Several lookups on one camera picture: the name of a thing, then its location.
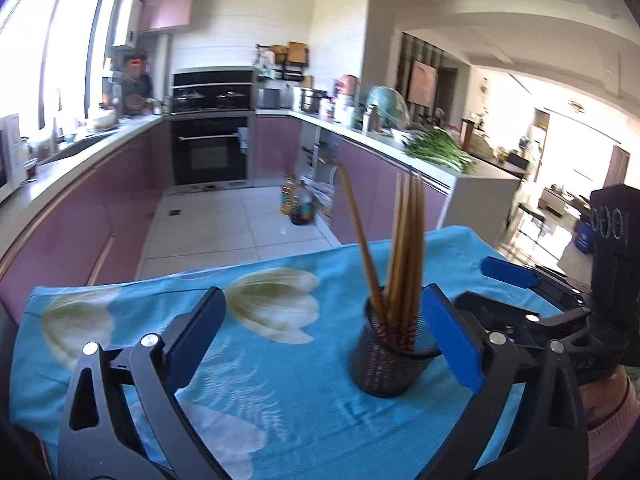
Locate black mesh utensil holder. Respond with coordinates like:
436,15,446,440
349,285,443,399

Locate black wall rack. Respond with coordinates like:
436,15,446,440
255,42,311,84

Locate steel sink faucet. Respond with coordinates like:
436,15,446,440
51,87,65,153

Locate stainless steel pot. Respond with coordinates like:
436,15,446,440
299,87,329,114

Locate pink base cabinets with sink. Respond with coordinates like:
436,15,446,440
0,115,174,323

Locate pink wall cabinets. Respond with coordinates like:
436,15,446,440
137,0,197,35

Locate blue floral tablecloth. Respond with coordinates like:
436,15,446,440
10,225,596,480

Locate black lidded pot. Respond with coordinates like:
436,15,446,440
215,89,249,110
175,87,207,111

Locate pink wall painting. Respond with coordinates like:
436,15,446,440
407,60,439,107

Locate black built-in stove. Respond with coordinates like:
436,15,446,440
171,70,254,113

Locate blue bin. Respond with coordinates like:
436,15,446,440
571,220,594,257

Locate kitchen window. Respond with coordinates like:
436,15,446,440
0,0,120,147

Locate black built-in oven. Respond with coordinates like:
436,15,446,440
169,114,252,187

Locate yellow cooking oil bottle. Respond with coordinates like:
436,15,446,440
280,175,298,217

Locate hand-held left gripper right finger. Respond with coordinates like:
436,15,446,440
424,284,588,480

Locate white water heater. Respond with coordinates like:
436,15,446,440
112,0,143,51

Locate pink base cabinets with peninsula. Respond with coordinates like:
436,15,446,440
252,110,522,247

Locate white microwave oven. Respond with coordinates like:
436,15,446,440
0,112,25,200

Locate white casserole pot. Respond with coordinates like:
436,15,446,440
87,107,119,131

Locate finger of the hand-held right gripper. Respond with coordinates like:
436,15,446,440
454,290,628,386
481,256,593,307

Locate mint green food cover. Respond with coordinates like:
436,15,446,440
366,85,412,129

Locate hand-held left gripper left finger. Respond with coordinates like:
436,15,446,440
57,287,231,480

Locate bundle of wooden chopsticks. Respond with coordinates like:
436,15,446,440
337,164,427,348

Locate dark liquid bottle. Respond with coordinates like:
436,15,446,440
290,180,316,226

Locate bunch of green vegetables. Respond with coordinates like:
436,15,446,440
402,127,477,174

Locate clear plastic bag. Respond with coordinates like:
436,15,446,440
307,180,336,222

